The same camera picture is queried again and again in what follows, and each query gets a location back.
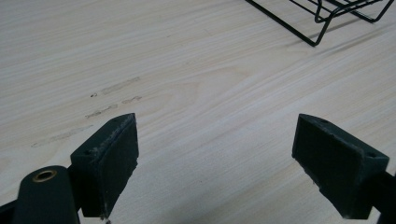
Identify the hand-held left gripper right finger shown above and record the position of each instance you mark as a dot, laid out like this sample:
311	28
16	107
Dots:
336	165

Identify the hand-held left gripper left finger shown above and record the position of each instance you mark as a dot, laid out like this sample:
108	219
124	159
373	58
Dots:
106	161

